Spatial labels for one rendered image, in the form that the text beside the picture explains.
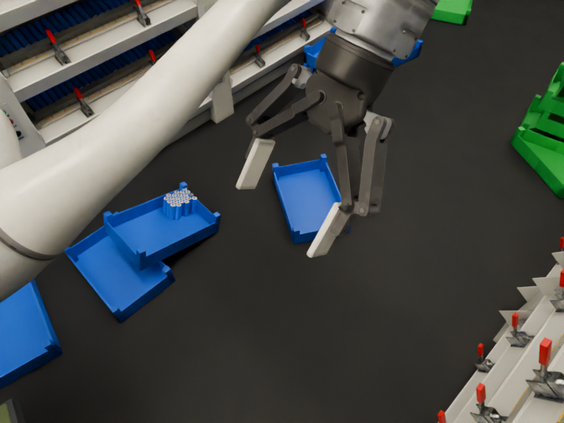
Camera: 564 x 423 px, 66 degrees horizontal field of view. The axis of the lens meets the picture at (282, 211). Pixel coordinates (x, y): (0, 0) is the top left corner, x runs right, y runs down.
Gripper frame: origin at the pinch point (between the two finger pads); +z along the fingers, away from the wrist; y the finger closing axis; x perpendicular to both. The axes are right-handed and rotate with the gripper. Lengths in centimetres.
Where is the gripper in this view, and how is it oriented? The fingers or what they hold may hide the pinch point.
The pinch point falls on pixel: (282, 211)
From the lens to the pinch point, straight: 51.9
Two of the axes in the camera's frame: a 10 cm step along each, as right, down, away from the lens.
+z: -4.0, 8.2, 4.2
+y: 6.3, 5.8, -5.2
